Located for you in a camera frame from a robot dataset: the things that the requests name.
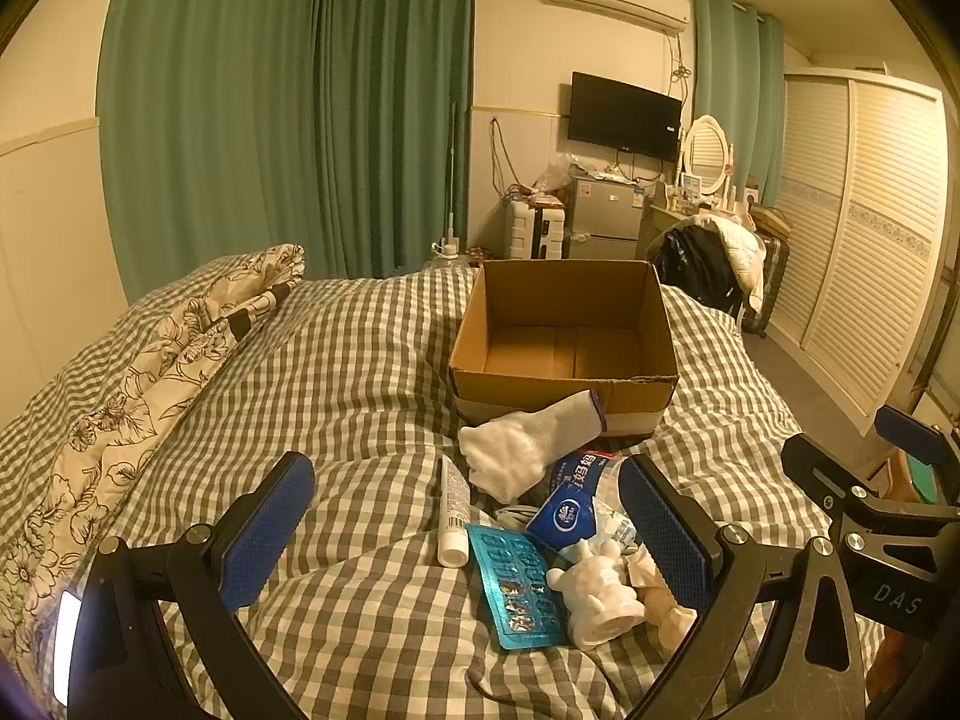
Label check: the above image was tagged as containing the clear cotton swab jar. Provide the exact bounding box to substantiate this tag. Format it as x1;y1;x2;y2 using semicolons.
550;450;636;548

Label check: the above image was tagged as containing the teal blister pill pack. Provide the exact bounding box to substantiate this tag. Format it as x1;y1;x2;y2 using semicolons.
467;525;568;652

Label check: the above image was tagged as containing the white knit glove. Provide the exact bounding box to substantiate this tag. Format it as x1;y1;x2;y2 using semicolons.
457;390;605;504

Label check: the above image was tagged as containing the white ointment tube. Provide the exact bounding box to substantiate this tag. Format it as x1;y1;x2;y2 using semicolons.
436;457;472;569

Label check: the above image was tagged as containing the blue tissue pack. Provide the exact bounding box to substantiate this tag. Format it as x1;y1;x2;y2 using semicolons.
526;483;597;553

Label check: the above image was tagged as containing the wooden stool green seat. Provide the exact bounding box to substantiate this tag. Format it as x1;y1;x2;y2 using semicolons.
884;449;944;504

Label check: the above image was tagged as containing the floral white blanket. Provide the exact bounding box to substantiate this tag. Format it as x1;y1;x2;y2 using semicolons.
2;244;304;660

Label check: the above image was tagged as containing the chair with piled jackets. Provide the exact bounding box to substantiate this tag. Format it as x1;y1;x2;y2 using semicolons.
636;210;789;337

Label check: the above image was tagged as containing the white louvered wardrobe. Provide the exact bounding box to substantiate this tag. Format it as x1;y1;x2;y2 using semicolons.
770;67;949;431

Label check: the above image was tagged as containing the brown cardboard box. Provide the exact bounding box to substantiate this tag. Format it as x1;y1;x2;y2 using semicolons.
449;260;679;437

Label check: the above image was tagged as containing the oval white vanity mirror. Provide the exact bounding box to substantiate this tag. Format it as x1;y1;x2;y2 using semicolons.
679;114;734;199

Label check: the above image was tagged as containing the silver mini fridge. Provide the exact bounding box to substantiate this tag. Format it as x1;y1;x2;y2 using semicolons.
565;179;644;260

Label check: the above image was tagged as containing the green checkered bed quilt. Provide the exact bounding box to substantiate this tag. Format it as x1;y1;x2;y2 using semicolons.
2;268;828;718

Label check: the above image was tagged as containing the white suitcase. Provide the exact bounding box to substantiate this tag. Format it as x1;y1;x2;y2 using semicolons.
503;199;566;260

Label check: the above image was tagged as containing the green curtain right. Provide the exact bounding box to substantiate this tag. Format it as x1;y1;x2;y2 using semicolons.
693;0;786;206

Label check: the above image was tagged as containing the green curtain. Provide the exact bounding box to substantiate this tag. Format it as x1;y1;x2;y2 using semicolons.
693;0;786;206
96;0;475;299

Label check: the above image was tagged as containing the clear water jug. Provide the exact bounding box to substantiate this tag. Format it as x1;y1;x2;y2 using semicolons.
428;238;470;270

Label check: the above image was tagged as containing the green curtain left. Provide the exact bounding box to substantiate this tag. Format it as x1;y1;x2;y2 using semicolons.
96;0;475;299

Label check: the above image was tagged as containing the black wall television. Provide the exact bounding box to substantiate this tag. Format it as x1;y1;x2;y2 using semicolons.
566;71;682;163

